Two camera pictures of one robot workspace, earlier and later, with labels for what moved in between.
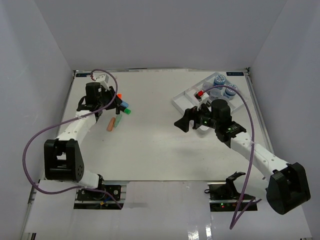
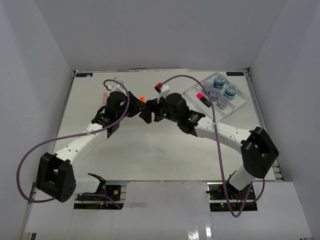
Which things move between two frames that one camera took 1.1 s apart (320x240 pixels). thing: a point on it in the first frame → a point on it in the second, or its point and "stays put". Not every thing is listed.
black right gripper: x=189 y=114 → x=150 y=106
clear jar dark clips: x=215 y=93 stays put
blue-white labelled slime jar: x=220 y=80 stays put
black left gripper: x=115 y=104 → x=137 y=105
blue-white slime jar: x=229 y=93 stays put
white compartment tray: x=214 y=86 stays put
